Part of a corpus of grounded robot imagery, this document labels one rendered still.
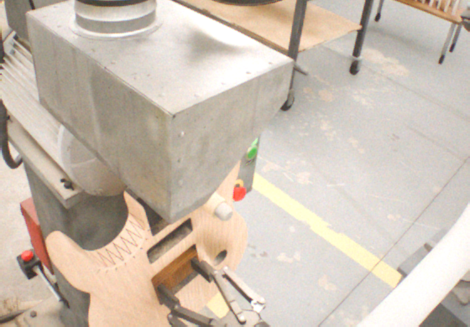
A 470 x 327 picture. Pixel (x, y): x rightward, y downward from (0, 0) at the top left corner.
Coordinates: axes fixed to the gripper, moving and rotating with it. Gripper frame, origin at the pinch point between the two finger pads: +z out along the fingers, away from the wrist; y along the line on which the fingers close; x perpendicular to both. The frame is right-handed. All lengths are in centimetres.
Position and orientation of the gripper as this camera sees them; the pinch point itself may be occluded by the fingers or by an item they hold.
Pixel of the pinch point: (179, 277)
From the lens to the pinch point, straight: 82.7
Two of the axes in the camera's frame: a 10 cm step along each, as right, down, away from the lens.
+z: -7.1, -4.8, 5.1
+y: 7.0, -5.2, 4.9
